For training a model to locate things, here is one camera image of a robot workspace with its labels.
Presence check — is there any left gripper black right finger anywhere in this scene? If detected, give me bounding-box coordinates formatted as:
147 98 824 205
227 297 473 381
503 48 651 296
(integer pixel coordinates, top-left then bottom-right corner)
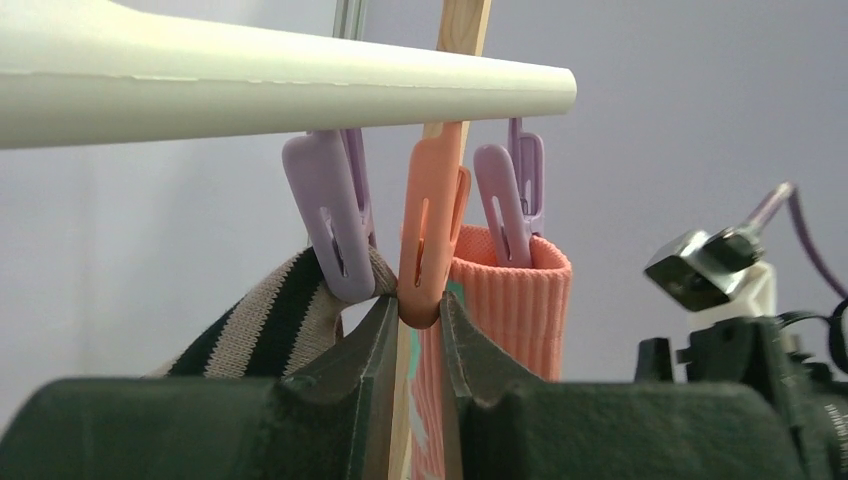
440 293 808 479

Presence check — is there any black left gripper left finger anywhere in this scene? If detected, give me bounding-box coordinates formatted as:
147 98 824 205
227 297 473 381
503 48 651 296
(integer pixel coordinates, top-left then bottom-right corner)
1 296 398 480

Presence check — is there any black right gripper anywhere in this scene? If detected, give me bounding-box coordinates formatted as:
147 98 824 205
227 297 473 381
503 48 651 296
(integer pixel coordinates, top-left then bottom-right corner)
635 316 847 479

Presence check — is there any pink clothespin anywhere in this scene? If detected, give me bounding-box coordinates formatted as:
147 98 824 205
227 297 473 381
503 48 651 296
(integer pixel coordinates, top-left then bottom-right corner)
397 122 472 330

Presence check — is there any wooden drying rack frame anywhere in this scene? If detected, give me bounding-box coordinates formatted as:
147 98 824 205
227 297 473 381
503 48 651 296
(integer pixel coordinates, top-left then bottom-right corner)
387 0 494 480

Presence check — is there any white plastic clip hanger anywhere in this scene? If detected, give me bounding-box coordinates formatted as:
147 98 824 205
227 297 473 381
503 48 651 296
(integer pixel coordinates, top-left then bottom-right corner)
1 1 577 149

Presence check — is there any pink hanging sock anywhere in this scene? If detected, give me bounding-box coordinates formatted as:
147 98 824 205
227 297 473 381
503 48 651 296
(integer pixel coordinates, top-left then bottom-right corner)
409 225 572 479

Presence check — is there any dark brown hanging sock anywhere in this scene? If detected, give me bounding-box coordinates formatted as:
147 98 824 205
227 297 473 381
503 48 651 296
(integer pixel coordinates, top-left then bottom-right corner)
148 245 399 380

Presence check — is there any purple clothespin right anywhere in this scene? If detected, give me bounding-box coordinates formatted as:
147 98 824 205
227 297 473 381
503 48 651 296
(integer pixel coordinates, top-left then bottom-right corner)
473 118 545 268

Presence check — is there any purple clothespin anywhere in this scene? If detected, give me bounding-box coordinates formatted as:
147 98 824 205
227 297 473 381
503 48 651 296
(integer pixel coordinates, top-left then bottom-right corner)
473 118 545 268
282 129 376 304

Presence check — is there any purple clothespin middle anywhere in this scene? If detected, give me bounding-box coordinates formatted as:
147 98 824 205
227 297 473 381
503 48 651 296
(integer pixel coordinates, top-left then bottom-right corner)
282 129 376 304

